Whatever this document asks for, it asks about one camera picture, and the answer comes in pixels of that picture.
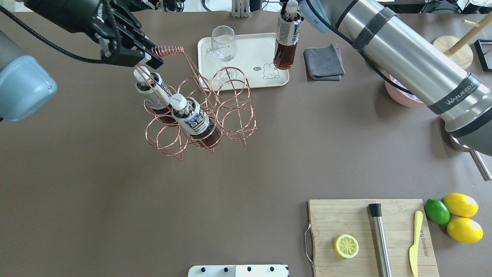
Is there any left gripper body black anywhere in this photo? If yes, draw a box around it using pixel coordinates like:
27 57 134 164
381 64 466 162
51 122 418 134
23 0 146 64

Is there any copper wire bottle basket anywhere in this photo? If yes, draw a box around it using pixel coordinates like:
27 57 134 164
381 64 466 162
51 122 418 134
144 46 257 160

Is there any tea bottle white cap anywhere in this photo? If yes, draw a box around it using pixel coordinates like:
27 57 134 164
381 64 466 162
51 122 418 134
273 0 302 70

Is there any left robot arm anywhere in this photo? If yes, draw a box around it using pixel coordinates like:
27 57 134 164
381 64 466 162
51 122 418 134
0 0 163 122

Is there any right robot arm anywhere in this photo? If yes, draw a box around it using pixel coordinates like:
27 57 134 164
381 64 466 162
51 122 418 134
306 0 492 156

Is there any tea bottle back left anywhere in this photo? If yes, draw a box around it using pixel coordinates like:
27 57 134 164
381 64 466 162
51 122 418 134
133 66 177 124

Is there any tea bottle front left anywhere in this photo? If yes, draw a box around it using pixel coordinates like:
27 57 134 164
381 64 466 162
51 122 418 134
170 93 220 148

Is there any clear wine glass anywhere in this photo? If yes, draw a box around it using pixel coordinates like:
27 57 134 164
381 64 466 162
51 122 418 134
211 26 238 83

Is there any cream rectangular tray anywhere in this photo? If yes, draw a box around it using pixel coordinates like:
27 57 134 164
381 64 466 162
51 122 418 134
197 33 289 91

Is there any grey folded cloth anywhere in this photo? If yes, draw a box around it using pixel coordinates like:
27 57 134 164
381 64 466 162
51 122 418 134
303 43 346 81

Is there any bamboo cutting board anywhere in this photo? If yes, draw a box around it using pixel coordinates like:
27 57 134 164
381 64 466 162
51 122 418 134
309 199 424 277

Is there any pink bowl with ice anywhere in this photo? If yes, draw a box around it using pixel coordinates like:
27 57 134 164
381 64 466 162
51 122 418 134
385 81 427 108

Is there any half lemon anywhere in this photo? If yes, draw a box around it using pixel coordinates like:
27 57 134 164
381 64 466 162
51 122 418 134
334 234 359 259

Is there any steel muddler black tip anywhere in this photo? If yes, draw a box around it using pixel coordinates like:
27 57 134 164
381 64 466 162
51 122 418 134
368 203 392 277

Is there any wooden cup stand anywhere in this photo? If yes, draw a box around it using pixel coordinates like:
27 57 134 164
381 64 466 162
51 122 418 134
432 13 492 70

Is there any green lime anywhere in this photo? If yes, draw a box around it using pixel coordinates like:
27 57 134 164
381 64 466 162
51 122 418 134
424 199 450 225

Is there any yellow plastic knife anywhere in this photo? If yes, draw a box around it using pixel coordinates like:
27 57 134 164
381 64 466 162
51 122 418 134
408 210 423 277

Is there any upper yellow lemon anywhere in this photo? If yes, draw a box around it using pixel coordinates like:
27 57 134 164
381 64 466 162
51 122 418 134
442 193 479 218

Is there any yellow lemon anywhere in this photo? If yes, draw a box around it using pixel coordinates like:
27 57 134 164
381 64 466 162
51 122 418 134
446 217 484 244
442 193 479 218

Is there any steel ice scoop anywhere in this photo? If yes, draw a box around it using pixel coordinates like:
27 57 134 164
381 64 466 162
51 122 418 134
449 135 492 181

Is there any lower yellow lemon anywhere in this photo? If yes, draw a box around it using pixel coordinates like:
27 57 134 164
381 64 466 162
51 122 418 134
446 217 484 244

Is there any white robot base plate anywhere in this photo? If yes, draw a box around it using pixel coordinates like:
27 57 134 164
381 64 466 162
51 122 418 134
188 264 289 277

